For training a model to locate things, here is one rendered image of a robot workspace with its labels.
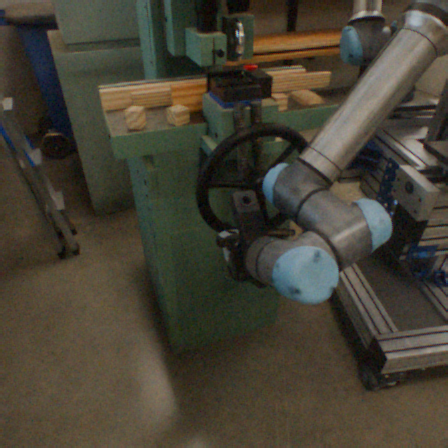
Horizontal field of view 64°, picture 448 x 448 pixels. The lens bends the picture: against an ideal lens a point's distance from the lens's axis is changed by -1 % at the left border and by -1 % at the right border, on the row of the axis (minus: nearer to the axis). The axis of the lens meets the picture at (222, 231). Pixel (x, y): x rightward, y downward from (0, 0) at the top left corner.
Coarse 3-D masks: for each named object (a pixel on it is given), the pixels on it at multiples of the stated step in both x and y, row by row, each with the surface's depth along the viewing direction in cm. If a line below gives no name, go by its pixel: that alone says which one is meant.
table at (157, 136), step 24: (288, 96) 103; (120, 120) 89; (192, 120) 89; (288, 120) 95; (312, 120) 98; (120, 144) 83; (144, 144) 85; (168, 144) 88; (192, 144) 90; (216, 144) 85; (264, 144) 86
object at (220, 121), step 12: (204, 96) 86; (204, 108) 88; (216, 108) 80; (264, 108) 80; (276, 108) 81; (216, 120) 81; (228, 120) 79; (264, 120) 82; (276, 120) 83; (216, 132) 83; (228, 132) 81; (252, 144) 85
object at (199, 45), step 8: (192, 32) 91; (200, 32) 91; (208, 32) 91; (216, 32) 91; (192, 40) 92; (200, 40) 87; (208, 40) 88; (216, 40) 88; (224, 40) 89; (192, 48) 94; (200, 48) 88; (208, 48) 89; (216, 48) 89; (224, 48) 90; (192, 56) 95; (200, 56) 89; (208, 56) 90; (216, 56) 90; (224, 56) 91; (200, 64) 91; (208, 64) 91; (216, 64) 92; (224, 64) 92
